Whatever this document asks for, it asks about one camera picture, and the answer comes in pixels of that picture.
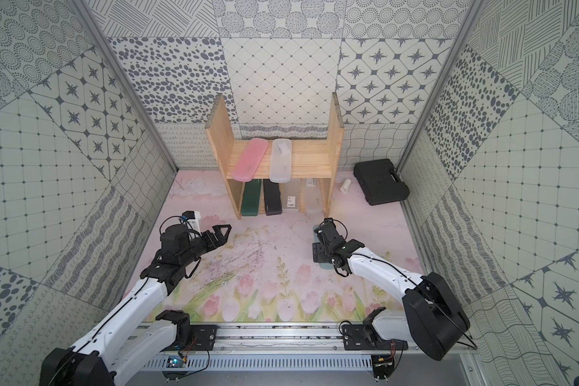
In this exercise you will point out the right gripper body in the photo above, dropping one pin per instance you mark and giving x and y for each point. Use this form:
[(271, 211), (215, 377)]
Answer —
[(329, 253)]

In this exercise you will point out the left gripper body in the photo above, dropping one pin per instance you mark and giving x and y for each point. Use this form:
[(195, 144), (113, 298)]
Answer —
[(205, 240)]

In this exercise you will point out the clear pencil case with label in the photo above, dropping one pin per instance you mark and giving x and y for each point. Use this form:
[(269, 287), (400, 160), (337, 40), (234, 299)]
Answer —
[(290, 193)]

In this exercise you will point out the pink pencil case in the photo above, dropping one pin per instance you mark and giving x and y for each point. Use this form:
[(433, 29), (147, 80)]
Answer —
[(249, 156)]

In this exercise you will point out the clear white pencil case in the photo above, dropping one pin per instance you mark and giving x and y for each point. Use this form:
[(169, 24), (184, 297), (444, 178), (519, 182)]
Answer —
[(281, 161)]

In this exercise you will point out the teal pencil case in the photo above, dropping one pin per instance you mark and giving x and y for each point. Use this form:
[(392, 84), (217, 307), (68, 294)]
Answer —
[(317, 240)]

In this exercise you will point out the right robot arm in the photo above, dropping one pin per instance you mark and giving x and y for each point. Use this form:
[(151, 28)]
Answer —
[(434, 320)]

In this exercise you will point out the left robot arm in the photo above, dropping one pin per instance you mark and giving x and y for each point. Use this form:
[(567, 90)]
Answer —
[(156, 283)]

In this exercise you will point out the dark green pencil case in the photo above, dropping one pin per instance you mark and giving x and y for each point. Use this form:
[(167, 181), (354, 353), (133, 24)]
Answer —
[(251, 198)]

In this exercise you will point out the black pencil case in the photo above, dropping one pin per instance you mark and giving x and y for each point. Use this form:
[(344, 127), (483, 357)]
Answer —
[(272, 197)]

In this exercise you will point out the wooden shelf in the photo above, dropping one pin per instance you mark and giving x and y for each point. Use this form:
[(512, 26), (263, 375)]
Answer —
[(311, 158)]

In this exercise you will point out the small white roll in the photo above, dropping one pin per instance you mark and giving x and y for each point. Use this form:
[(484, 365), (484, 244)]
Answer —
[(345, 186)]

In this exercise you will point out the black plastic tool case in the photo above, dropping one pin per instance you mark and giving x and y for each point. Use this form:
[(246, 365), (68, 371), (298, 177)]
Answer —
[(380, 182)]

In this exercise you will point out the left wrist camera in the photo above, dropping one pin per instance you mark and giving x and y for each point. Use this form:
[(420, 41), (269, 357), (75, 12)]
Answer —
[(193, 218)]

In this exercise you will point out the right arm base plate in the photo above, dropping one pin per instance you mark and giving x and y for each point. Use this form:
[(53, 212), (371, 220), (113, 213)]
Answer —
[(358, 337)]

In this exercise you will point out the aluminium mounting rail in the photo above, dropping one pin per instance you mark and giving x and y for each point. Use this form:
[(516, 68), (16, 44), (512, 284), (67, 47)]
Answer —
[(280, 337)]

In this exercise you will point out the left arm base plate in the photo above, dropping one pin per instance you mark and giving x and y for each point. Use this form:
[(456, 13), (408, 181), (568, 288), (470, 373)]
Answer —
[(194, 338)]

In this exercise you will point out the white slotted cable duct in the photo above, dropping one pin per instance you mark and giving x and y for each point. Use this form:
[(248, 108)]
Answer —
[(259, 362)]

